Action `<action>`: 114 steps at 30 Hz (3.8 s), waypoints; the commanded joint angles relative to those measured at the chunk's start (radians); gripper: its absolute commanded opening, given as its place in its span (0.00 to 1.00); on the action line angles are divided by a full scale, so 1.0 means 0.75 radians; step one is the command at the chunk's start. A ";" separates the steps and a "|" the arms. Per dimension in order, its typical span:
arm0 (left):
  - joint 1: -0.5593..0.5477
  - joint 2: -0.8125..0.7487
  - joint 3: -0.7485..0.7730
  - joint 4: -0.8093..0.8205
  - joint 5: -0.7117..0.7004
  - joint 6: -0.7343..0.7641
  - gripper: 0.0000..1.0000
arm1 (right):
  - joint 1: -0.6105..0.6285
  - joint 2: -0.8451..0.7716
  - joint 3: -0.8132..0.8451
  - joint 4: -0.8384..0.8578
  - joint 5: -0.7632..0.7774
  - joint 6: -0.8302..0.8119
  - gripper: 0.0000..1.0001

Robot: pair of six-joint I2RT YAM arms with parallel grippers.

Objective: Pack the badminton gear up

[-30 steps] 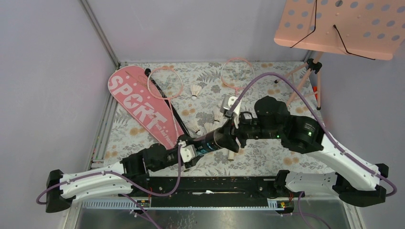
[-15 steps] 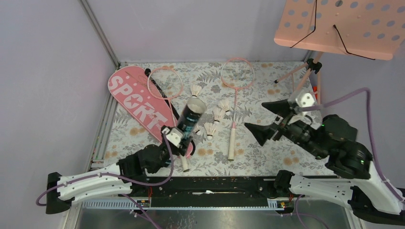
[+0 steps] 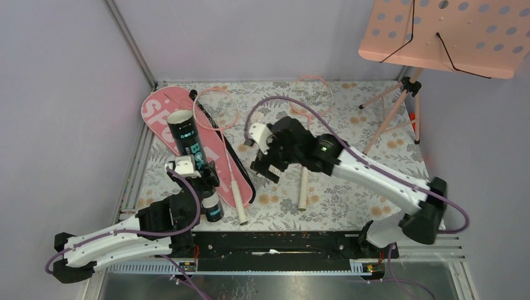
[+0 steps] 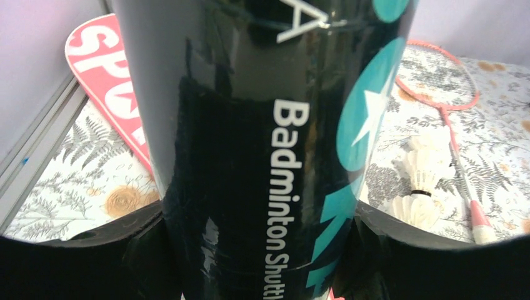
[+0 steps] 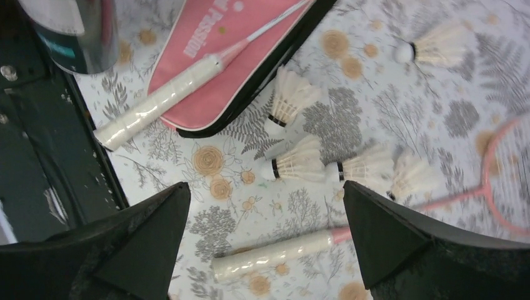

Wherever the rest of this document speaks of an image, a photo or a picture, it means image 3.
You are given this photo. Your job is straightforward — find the pink badminton racket right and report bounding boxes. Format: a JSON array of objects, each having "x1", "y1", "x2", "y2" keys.
[{"x1": 288, "y1": 76, "x2": 334, "y2": 211}]

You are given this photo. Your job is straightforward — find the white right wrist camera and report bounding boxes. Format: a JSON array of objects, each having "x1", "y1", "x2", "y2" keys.
[{"x1": 244, "y1": 122, "x2": 273, "y2": 154}]

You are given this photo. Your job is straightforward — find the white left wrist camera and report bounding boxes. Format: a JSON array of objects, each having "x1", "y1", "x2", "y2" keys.
[{"x1": 164, "y1": 155, "x2": 201, "y2": 178}]

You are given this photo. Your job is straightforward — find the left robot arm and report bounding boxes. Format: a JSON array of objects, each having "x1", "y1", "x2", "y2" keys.
[{"x1": 45, "y1": 160, "x2": 219, "y2": 284}]

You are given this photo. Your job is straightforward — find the black shuttlecock tube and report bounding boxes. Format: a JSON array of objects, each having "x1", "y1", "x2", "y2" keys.
[{"x1": 167, "y1": 110, "x2": 224, "y2": 223}]

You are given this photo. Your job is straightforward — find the floral patterned table mat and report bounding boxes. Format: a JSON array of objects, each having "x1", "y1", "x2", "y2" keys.
[{"x1": 126, "y1": 81, "x2": 429, "y2": 231}]

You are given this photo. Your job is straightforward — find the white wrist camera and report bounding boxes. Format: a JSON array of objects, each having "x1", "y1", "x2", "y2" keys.
[
  {"x1": 244, "y1": 122, "x2": 273, "y2": 154},
  {"x1": 164, "y1": 155, "x2": 201, "y2": 178}
]

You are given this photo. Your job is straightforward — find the pink perforated music stand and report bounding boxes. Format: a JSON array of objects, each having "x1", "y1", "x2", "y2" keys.
[{"x1": 358, "y1": 0, "x2": 530, "y2": 156}]

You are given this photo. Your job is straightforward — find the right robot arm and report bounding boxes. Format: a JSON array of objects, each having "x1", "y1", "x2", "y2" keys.
[{"x1": 245, "y1": 117, "x2": 447, "y2": 258}]

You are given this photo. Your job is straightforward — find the pink badminton racket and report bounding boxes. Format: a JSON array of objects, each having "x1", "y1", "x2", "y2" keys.
[
  {"x1": 288, "y1": 76, "x2": 334, "y2": 211},
  {"x1": 192, "y1": 88, "x2": 248, "y2": 226}
]

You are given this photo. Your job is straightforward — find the pink badminton racket left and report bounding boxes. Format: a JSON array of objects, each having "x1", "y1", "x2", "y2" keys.
[{"x1": 192, "y1": 88, "x2": 248, "y2": 226}]

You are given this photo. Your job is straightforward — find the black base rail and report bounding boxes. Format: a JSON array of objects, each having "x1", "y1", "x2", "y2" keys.
[{"x1": 169, "y1": 231, "x2": 399, "y2": 273}]

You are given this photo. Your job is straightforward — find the pink sport racket bag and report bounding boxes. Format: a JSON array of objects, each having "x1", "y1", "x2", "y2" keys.
[{"x1": 141, "y1": 86, "x2": 256, "y2": 208}]

